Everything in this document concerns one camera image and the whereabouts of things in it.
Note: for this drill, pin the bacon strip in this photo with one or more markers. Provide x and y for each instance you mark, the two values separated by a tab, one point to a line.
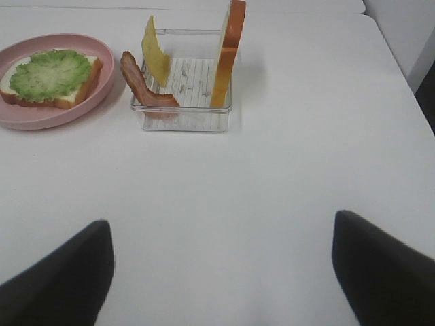
136	81

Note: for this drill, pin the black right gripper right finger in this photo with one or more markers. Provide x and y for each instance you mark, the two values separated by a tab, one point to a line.
385	281

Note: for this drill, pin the bread slice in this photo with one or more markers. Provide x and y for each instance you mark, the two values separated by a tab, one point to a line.
64	102
230	37

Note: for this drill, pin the clear plastic right tray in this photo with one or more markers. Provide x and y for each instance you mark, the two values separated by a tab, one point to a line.
192	53

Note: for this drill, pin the pink plate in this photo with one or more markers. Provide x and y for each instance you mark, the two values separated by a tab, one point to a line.
37	118

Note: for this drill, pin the yellow cheese slice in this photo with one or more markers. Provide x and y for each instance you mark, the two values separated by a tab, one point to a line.
157	61

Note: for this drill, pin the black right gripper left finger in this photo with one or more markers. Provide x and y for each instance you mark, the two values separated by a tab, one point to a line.
66	287

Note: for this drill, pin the green lettuce leaf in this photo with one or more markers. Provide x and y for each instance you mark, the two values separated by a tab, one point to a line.
50	75

